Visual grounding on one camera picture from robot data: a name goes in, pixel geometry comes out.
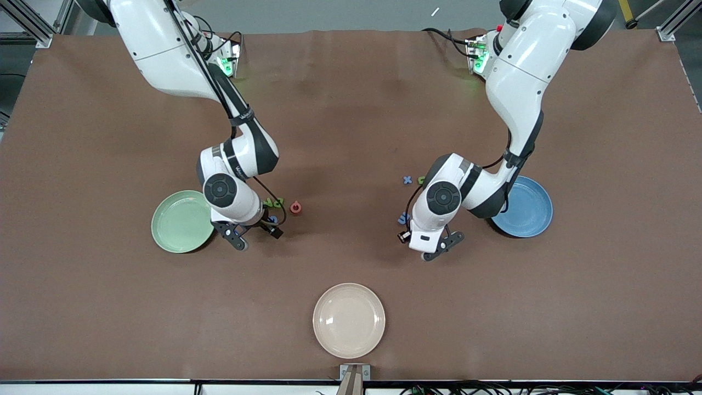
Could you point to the blue small letter m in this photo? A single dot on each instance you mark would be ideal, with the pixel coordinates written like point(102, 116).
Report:
point(403, 219)

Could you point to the green capital letter B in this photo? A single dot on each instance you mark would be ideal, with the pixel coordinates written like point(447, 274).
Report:
point(279, 203)

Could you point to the pink capital letter Q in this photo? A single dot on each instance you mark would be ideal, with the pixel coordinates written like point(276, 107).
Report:
point(295, 211)

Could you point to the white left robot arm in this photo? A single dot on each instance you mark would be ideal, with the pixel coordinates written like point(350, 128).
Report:
point(521, 66)

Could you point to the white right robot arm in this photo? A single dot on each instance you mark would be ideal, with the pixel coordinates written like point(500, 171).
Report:
point(164, 49)

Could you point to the light green plate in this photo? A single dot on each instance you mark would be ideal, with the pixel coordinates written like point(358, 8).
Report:
point(178, 222)

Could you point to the blue plate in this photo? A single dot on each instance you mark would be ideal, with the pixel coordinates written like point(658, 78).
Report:
point(529, 211)

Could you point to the beige plate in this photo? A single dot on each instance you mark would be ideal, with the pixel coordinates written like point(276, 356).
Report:
point(349, 321)

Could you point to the brown table cover mat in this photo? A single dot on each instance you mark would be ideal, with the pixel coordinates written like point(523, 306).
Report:
point(351, 137)

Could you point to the yellow bar with black foot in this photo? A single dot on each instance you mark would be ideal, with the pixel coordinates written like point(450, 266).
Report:
point(632, 23)

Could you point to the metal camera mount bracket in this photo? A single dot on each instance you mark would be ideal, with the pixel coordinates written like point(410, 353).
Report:
point(355, 378)

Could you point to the white table edge rail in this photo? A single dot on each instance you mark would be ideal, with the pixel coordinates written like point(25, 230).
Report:
point(109, 389)

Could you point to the aluminium frame profile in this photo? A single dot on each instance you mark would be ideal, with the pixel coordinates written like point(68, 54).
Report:
point(666, 34)
point(41, 37)

